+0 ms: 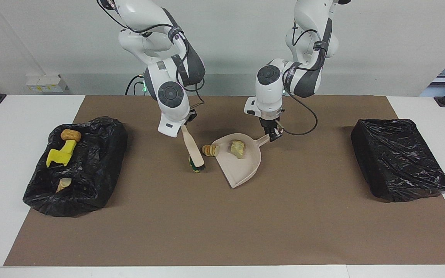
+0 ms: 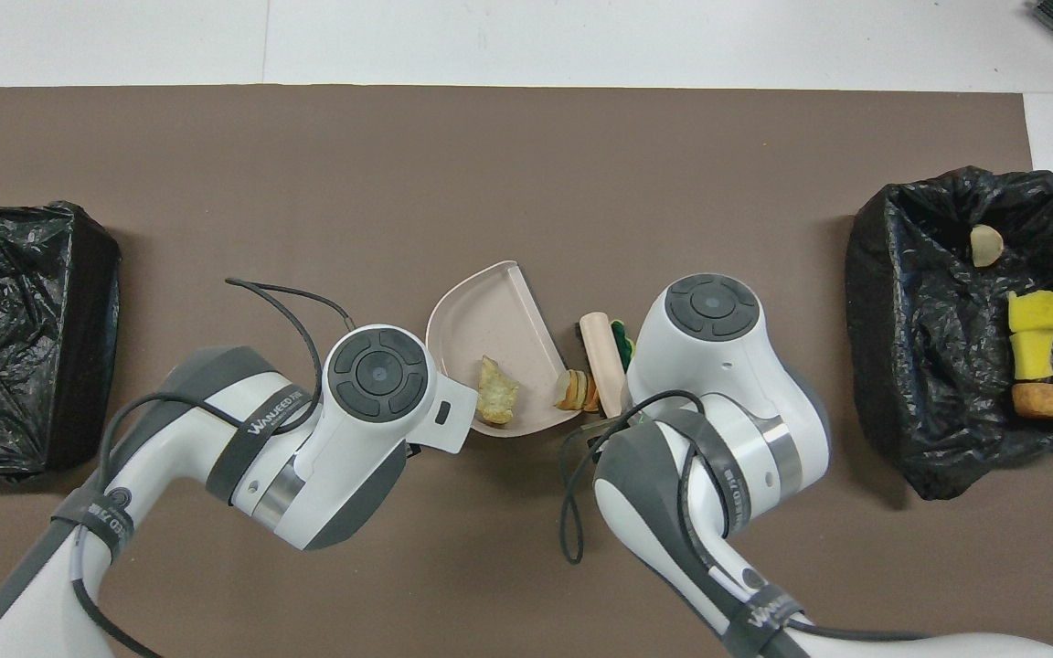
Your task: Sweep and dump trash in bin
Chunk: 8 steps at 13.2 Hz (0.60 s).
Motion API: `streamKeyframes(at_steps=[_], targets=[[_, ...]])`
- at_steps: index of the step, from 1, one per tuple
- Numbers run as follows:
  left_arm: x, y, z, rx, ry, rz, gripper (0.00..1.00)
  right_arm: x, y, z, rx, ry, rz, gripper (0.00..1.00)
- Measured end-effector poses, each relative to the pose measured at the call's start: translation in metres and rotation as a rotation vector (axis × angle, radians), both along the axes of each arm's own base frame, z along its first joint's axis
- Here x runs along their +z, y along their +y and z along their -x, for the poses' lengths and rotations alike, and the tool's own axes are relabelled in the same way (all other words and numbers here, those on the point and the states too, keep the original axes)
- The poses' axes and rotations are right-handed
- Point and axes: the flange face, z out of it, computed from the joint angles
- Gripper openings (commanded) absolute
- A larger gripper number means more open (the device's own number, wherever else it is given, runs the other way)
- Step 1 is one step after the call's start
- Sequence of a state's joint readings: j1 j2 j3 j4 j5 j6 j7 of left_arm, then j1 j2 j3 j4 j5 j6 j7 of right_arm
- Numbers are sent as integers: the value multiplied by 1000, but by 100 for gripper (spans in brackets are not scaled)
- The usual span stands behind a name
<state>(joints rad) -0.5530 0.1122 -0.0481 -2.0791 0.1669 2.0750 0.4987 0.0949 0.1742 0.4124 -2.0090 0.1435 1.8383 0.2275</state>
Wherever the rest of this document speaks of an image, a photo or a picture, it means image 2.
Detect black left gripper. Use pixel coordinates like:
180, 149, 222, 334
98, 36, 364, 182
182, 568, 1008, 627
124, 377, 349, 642
399, 413, 623, 459

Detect striped golden croissant piece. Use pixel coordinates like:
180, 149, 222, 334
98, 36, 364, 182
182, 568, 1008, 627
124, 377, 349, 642
554, 368, 601, 412

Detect beige brush black bristles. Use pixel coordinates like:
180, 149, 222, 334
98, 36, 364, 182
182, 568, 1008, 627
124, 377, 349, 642
579, 312, 626, 419

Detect pale bread piece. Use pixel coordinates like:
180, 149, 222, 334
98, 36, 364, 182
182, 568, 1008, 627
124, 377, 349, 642
474, 356, 521, 426

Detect beige plastic dustpan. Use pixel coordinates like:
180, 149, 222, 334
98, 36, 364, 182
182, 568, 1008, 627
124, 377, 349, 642
426, 260, 585, 439

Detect pale croissant chunk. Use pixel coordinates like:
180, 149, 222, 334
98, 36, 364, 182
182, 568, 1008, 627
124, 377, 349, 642
970, 224, 1005, 268

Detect brown bread roll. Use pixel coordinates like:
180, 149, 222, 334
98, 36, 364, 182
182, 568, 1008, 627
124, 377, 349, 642
1011, 382, 1053, 421

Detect crumpled black bag bin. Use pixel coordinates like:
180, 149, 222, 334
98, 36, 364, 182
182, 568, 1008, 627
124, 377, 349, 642
845, 164, 1053, 501

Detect taut black bag bin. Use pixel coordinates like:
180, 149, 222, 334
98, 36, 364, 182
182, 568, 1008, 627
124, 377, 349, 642
0, 201, 122, 481

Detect brown paper mat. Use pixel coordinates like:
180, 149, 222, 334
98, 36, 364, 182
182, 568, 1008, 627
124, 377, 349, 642
0, 85, 1053, 658

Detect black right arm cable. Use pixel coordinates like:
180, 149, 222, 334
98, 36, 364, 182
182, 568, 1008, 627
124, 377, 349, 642
558, 390, 738, 565

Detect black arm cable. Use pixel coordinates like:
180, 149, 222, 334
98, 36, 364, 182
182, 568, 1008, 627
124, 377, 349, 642
69, 277, 354, 658
558, 390, 738, 565

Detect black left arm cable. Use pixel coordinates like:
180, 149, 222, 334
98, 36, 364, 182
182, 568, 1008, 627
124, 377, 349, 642
69, 277, 354, 658

